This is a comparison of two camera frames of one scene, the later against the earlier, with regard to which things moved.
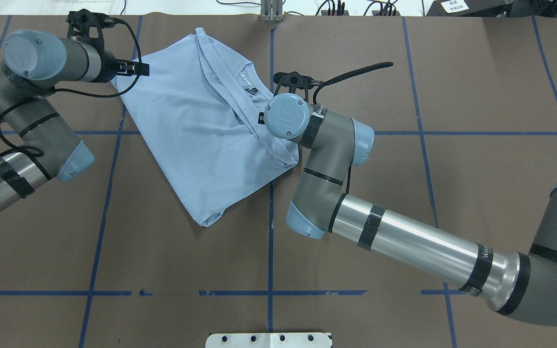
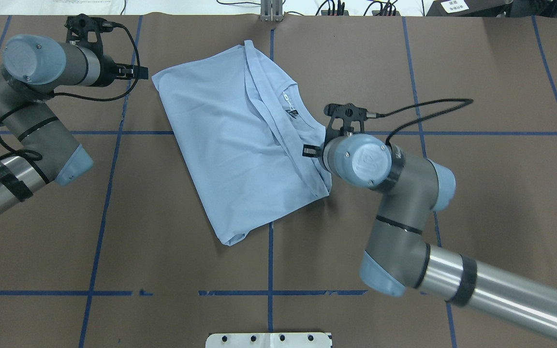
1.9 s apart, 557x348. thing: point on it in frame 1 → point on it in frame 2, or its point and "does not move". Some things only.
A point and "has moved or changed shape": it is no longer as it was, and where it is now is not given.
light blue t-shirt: (198, 108) has moved or changed shape
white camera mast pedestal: (268, 340) does not move
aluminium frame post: (271, 11) does not move
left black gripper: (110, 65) does not move
